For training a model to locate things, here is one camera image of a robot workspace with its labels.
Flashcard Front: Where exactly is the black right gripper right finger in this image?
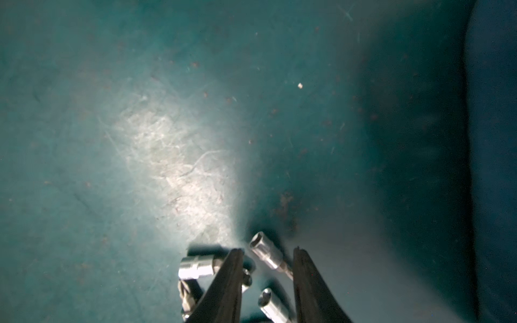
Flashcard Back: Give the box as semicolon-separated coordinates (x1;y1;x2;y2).
292;247;352;323

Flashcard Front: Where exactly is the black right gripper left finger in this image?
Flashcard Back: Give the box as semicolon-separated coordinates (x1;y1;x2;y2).
186;249;244;323

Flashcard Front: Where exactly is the silver socket bit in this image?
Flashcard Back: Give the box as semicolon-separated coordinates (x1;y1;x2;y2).
178;254;223;281
241;268;253;293
258;288;292;323
249;231;294;281
178;279;203;322

